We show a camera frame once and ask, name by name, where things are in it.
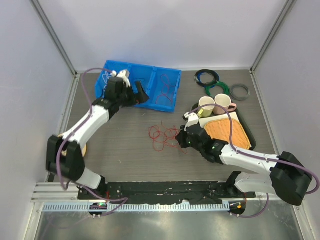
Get blue three-compartment bin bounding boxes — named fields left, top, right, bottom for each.
left=104, top=60, right=182, bottom=113

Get white thin wire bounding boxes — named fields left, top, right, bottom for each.
left=99, top=69, right=113, bottom=93

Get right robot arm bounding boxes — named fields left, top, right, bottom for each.
left=176, top=124, right=313, bottom=206

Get green cable coil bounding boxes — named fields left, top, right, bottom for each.
left=203, top=81, right=230, bottom=98

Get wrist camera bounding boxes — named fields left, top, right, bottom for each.
left=111, top=69, right=131, bottom=88
left=183, top=112, right=199, bottom=128

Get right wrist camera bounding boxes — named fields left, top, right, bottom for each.
left=183, top=112, right=199, bottom=128

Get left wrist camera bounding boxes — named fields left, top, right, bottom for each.
left=111, top=69, right=131, bottom=88

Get yellow mug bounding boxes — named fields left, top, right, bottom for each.
left=197, top=96, right=216, bottom=118

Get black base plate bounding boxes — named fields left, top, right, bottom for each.
left=93, top=181, right=256, bottom=205

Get pink mug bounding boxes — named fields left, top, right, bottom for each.
left=213, top=93, right=237, bottom=115

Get grey cable coil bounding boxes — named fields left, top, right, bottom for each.
left=229, top=83, right=251, bottom=101

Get orange woven basket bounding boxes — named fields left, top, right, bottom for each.
left=204, top=118, right=251, bottom=150

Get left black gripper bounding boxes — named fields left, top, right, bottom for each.
left=117, top=81, right=150, bottom=108

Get black tray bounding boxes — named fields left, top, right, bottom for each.
left=191, top=104, right=257, bottom=150

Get red thin wire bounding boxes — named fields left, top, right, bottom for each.
left=147, top=121, right=188, bottom=155
left=155, top=74, right=177, bottom=105

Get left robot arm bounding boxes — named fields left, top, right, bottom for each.
left=45, top=76, right=149, bottom=200

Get beige painted plate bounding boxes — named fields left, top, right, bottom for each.
left=58, top=134, right=87, bottom=157

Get black cable coil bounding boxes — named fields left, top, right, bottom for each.
left=194, top=69, right=220, bottom=87

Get slotted cable duct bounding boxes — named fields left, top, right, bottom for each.
left=42, top=201, right=230, bottom=213

